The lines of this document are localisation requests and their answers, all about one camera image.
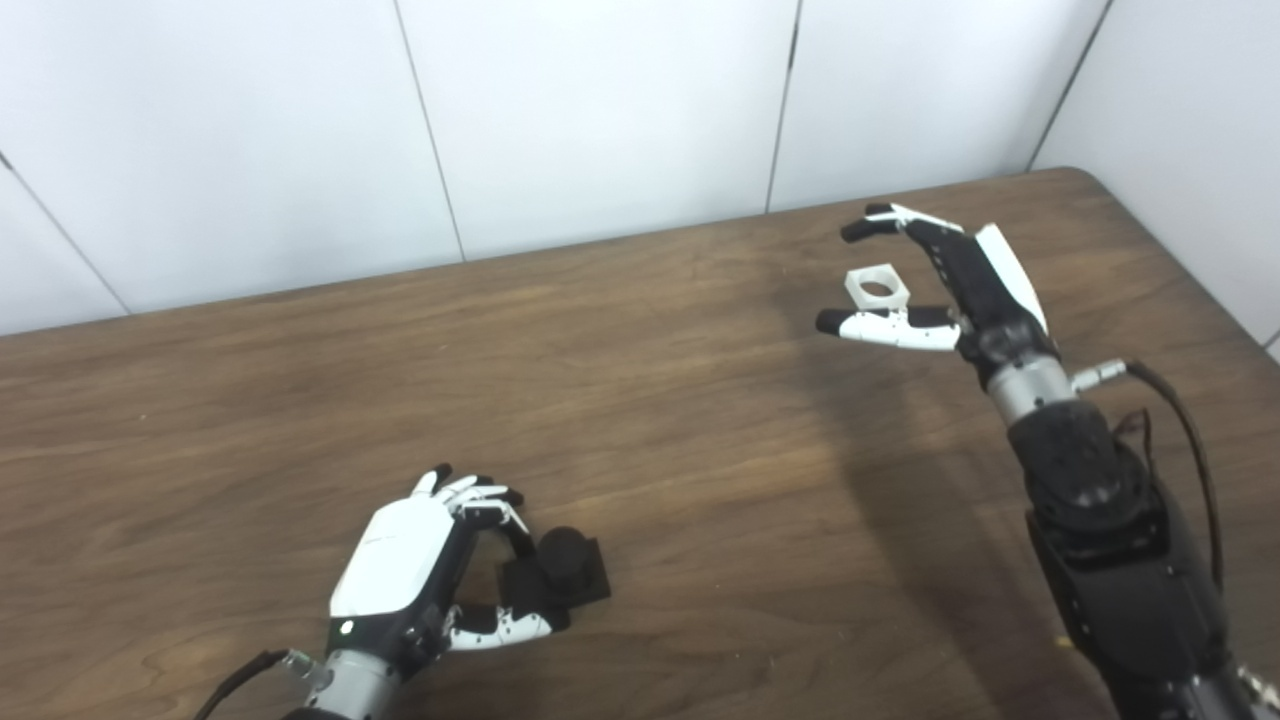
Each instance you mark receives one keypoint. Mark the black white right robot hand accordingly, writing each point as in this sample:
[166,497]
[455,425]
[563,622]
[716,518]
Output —
[985,285]

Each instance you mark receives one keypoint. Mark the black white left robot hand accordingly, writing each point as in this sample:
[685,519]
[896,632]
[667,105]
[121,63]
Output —
[395,560]

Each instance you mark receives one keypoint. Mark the white square piece with hole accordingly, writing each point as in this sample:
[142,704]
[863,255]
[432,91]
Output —
[858,297]

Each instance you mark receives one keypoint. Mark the black peg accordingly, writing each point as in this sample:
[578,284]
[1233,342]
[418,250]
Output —
[565,565]

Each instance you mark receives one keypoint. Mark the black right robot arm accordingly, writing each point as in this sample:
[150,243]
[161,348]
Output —
[1110,530]

